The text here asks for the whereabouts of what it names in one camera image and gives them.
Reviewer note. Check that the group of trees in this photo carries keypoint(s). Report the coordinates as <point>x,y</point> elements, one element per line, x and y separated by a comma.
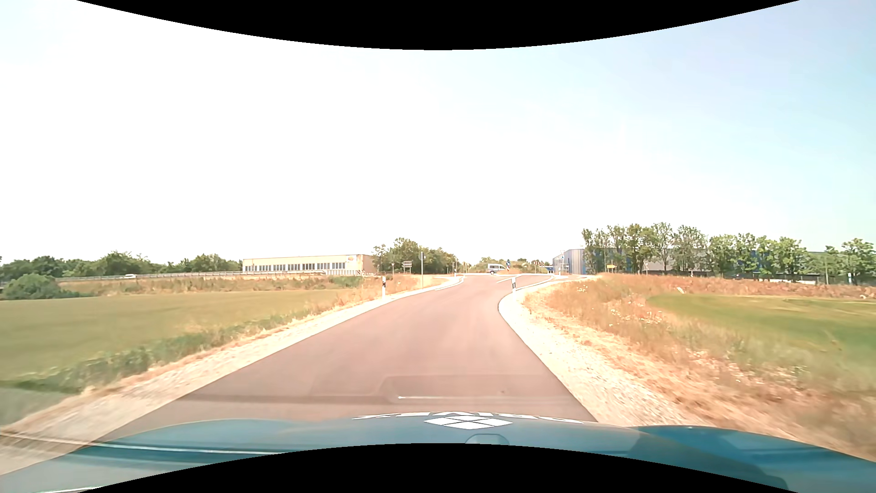
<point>414,257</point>

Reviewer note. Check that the row of trees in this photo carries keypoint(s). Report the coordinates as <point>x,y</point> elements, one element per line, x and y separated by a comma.
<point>712,252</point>
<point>116,265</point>

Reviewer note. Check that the blue grey hall building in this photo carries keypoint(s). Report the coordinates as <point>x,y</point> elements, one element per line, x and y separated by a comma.
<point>573,261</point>

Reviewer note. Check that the car's own bonnet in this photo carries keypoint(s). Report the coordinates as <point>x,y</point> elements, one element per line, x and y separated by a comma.
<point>274,445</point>

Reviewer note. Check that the pole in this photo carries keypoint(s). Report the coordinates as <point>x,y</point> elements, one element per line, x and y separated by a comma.
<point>421,268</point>

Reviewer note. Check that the dry grass field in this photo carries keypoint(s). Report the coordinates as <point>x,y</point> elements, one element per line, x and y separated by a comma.
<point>739,335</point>

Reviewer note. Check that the long pale industrial building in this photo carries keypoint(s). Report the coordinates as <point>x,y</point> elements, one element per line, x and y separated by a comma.
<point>308,263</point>

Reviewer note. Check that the green grass field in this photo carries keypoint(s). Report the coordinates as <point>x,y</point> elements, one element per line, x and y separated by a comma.
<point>137,322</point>

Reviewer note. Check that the green bush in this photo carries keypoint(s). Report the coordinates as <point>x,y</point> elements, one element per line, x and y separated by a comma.
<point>34,287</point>

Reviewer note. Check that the guard rail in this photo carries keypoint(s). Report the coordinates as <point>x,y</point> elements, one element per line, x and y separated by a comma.
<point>191,275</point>

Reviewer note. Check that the gravel verge strip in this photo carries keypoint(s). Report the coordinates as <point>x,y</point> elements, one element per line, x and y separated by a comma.
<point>226,356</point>
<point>582,363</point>

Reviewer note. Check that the white van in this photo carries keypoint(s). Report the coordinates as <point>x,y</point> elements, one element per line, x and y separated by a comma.
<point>496,268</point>

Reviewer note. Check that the grey asphalt road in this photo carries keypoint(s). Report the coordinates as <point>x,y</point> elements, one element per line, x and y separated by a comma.
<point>424,335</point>

